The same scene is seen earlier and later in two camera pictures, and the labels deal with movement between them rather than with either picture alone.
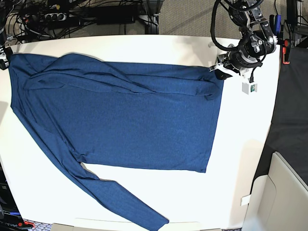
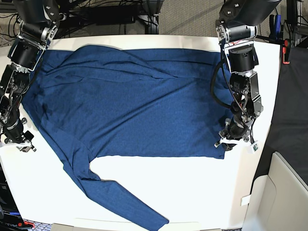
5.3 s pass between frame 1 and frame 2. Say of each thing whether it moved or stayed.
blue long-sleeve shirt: moved
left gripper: moved
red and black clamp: stayed
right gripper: moved
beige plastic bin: stayed
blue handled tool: stayed
